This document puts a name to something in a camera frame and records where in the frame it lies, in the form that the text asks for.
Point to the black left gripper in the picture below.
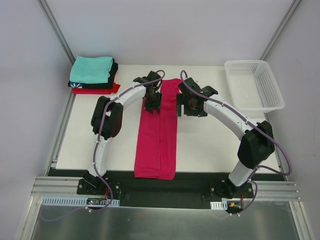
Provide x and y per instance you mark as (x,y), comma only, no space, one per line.
(152,105)

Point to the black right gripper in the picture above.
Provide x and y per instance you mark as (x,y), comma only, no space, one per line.
(186,108)

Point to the pink t shirt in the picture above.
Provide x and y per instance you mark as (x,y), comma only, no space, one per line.
(156,149)

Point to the white plastic laundry basket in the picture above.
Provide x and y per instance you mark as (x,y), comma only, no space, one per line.
(253,86)

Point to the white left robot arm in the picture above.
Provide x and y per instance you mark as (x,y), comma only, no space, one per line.
(107,119)

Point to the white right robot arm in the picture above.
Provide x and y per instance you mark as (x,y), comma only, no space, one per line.
(255,137)

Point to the black folded t shirt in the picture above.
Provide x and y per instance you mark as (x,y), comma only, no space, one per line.
(98,86)

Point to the red folded t shirt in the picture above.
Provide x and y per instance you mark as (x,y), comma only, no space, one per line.
(87,91)

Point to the teal folded t shirt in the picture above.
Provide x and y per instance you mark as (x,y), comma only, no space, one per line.
(91,70)

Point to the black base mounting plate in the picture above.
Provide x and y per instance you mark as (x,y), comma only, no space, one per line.
(187,190)

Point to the right white cable duct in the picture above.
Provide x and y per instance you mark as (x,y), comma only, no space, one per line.
(219,205)

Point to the white cable duct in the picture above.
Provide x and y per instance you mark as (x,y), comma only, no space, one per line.
(66,201)
(219,205)

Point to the aluminium frame rail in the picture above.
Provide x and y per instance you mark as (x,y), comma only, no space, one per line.
(283,191)

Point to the left white cable duct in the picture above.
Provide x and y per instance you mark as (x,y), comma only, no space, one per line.
(66,201)

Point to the left aluminium corner post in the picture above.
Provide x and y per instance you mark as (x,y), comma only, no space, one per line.
(45,7)

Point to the aluminium corner post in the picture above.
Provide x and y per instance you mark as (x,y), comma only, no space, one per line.
(295,4)
(45,7)

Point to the right aluminium corner post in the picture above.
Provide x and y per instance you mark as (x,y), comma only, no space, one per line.
(295,4)

